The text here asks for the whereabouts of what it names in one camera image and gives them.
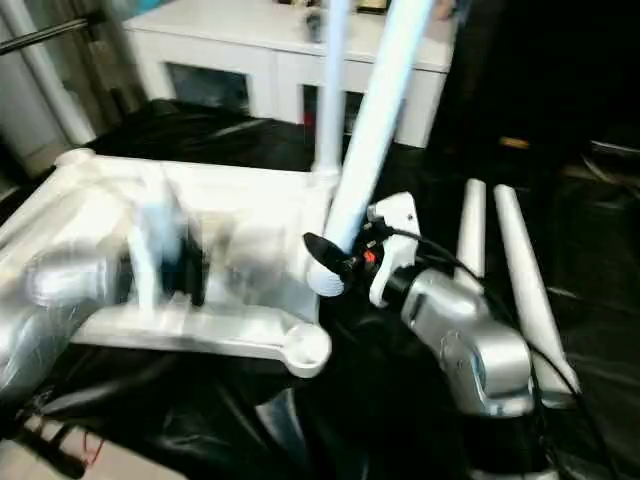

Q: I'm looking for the white plastic table top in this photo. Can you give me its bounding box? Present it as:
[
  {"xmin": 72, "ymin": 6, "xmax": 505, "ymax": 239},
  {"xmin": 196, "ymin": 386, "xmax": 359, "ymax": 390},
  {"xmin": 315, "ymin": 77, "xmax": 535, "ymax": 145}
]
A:
[{"xmin": 0, "ymin": 148, "xmax": 336, "ymax": 379}]

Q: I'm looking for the white plastic table leg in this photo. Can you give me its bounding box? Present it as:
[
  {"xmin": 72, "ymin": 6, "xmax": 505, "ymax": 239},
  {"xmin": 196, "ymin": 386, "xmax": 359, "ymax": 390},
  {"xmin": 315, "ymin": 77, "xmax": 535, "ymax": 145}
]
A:
[
  {"xmin": 456, "ymin": 178, "xmax": 489, "ymax": 293},
  {"xmin": 492, "ymin": 184, "xmax": 583, "ymax": 399},
  {"xmin": 313, "ymin": 0, "xmax": 353, "ymax": 181},
  {"xmin": 305, "ymin": 0, "xmax": 438, "ymax": 299}
]

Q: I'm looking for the grey curtain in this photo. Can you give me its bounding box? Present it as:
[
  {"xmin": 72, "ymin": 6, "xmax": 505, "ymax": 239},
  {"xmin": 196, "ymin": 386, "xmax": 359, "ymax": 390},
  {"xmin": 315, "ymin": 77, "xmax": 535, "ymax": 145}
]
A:
[{"xmin": 60, "ymin": 0, "xmax": 161, "ymax": 121}]

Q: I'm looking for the black plastic mat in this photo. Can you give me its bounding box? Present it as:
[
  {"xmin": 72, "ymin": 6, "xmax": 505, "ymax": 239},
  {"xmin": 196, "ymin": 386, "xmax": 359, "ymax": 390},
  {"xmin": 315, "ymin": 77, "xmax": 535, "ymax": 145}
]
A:
[{"xmin": 0, "ymin": 98, "xmax": 640, "ymax": 480}]

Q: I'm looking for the white cabinet with glass doors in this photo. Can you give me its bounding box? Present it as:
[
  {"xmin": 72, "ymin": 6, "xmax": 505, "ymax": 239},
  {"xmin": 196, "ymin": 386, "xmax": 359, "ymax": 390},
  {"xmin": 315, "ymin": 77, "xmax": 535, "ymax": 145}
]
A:
[{"xmin": 120, "ymin": 0, "xmax": 456, "ymax": 149}]

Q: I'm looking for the grey bundle on cabinet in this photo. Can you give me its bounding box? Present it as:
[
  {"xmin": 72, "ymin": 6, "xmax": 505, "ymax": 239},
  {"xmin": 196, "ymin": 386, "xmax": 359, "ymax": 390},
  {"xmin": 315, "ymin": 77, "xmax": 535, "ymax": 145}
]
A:
[{"xmin": 304, "ymin": 8, "xmax": 323, "ymax": 43}]

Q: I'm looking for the black tripod stand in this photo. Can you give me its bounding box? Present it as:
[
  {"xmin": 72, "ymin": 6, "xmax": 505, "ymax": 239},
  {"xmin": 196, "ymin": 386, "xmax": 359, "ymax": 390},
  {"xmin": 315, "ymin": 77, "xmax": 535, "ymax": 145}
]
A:
[{"xmin": 0, "ymin": 410, "xmax": 101, "ymax": 480}]

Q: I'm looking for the black tall cabinet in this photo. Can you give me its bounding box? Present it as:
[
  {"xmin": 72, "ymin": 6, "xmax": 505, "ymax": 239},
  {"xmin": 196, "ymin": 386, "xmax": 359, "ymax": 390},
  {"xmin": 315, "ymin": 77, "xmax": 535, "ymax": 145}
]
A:
[{"xmin": 432, "ymin": 0, "xmax": 640, "ymax": 151}]

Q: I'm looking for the black flat device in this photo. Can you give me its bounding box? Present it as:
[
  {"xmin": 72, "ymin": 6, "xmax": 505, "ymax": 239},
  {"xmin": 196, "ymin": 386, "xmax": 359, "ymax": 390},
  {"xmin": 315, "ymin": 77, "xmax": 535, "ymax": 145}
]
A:
[{"xmin": 590, "ymin": 140, "xmax": 640, "ymax": 166}]

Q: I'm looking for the grey metal pole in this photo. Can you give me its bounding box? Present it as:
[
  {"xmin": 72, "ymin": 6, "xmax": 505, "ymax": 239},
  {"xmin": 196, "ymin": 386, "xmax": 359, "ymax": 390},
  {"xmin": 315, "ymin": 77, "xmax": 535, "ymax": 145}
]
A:
[{"xmin": 0, "ymin": 10, "xmax": 106, "ymax": 56}]

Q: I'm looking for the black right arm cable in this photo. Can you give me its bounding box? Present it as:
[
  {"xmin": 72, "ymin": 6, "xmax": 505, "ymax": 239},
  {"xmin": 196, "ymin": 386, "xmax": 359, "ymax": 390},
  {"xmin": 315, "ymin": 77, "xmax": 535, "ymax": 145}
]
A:
[{"xmin": 390, "ymin": 228, "xmax": 621, "ymax": 480}]

